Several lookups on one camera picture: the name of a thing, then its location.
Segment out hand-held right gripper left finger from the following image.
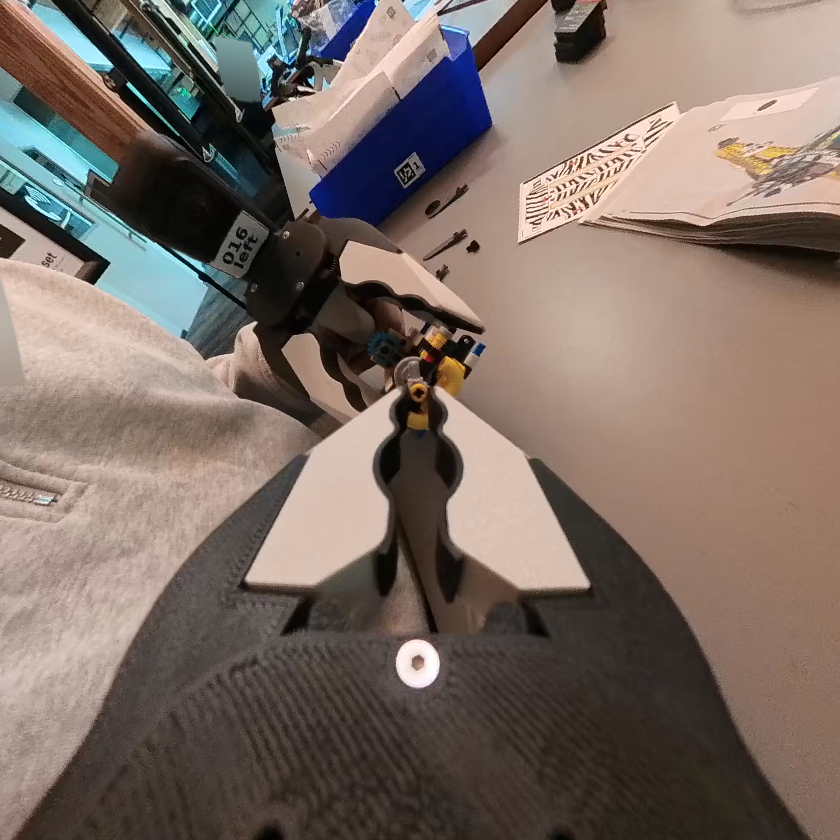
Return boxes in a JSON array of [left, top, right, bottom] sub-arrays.
[[243, 387, 404, 630]]

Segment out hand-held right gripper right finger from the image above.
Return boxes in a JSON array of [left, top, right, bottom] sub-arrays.
[[408, 386, 593, 632]]

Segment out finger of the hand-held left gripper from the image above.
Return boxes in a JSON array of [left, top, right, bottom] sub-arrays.
[[282, 333, 389, 425], [327, 239, 487, 337]]

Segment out yellow and black lego assembly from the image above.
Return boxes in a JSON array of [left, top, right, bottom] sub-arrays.
[[367, 322, 490, 434]]

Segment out person's left forearm grey sleeve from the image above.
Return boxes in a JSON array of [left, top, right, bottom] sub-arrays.
[[209, 320, 329, 424]]

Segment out black lego axle piece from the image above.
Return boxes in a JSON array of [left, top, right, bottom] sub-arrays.
[[423, 229, 469, 262]]

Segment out long black lego piece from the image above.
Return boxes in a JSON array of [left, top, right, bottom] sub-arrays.
[[424, 183, 471, 218]]

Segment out lego instruction booklet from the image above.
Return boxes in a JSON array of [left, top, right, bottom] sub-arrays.
[[579, 77, 840, 255]]

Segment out person's left hand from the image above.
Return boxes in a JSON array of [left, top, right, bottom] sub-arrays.
[[360, 295, 409, 358]]

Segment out blue plastic bin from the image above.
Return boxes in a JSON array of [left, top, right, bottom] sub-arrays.
[[308, 25, 493, 227]]

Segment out person's grey hoodie torso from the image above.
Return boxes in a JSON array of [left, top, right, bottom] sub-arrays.
[[0, 257, 329, 840]]

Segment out zebra striped sticker sheet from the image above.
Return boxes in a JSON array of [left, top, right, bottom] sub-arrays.
[[517, 101, 681, 245]]

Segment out white paper bags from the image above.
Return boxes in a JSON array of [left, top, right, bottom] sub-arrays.
[[270, 0, 448, 177]]

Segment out black framed sign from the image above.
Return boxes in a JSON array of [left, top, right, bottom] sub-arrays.
[[0, 202, 111, 284]]

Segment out wooden beam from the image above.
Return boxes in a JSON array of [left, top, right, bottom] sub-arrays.
[[0, 0, 153, 161]]

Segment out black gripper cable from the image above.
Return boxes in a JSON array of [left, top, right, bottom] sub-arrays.
[[154, 239, 253, 312]]

